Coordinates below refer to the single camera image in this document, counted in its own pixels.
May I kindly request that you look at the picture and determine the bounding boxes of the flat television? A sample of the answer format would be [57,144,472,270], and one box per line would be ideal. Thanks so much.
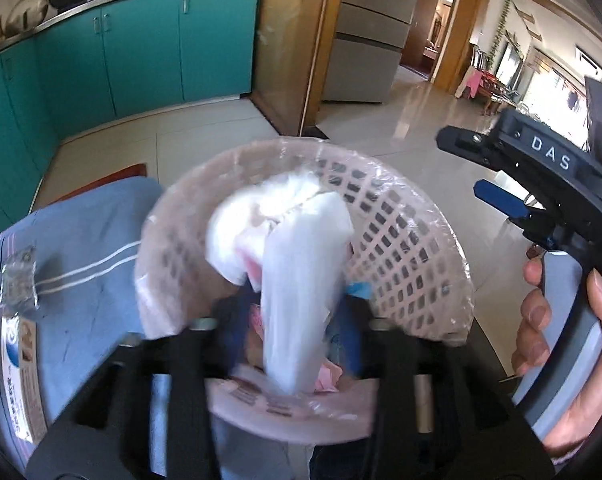
[496,42,524,86]

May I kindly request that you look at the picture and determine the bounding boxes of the wooden framed glass partition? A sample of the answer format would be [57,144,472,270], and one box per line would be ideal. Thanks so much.
[253,0,349,138]

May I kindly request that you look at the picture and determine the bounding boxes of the wooden door frame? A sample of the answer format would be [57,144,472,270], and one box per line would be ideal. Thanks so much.
[398,0,464,83]

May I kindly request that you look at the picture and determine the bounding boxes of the pink cloth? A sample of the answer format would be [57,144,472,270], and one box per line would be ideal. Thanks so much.
[453,67,484,101]

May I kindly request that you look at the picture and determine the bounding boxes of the white plastic bag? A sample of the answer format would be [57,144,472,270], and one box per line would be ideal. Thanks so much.
[203,175,354,396]

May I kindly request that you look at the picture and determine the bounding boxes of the pink printed plastic bag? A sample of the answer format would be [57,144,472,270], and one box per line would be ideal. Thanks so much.
[313,362,344,393]

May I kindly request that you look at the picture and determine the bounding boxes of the grey striped blanket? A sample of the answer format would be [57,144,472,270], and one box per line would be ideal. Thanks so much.
[0,177,312,480]

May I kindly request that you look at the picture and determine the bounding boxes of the teal kitchen cabinets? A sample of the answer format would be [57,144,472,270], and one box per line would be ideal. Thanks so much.
[0,0,261,241]

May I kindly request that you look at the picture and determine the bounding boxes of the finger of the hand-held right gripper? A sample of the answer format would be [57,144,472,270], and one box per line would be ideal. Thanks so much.
[436,126,502,166]
[473,179,534,224]

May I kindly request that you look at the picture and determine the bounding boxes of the clear plastic packet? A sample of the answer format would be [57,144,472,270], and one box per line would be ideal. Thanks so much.
[1,245,39,308]

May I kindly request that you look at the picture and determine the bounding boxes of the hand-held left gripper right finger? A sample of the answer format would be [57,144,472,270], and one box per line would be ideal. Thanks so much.
[311,295,552,480]

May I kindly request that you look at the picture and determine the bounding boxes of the pink plastic mesh basket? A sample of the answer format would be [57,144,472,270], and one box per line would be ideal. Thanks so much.
[134,136,476,448]

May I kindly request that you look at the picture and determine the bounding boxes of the clear plastic bin liner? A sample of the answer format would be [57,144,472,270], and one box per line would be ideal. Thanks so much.
[134,136,476,448]

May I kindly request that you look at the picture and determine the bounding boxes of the white air conditioner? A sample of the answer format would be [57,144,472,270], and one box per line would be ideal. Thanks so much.
[573,45,602,73]

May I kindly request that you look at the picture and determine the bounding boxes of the metal plate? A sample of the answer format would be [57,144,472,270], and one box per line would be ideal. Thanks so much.
[5,0,49,35]

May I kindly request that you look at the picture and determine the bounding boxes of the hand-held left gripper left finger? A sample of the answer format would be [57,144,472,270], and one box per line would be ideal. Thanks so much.
[28,300,254,480]

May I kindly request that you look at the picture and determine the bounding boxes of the green hanging vine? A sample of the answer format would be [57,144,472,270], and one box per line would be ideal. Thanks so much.
[486,0,512,71]

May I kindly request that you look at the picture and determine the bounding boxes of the grey refrigerator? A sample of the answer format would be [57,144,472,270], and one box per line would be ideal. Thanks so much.
[321,0,432,106]

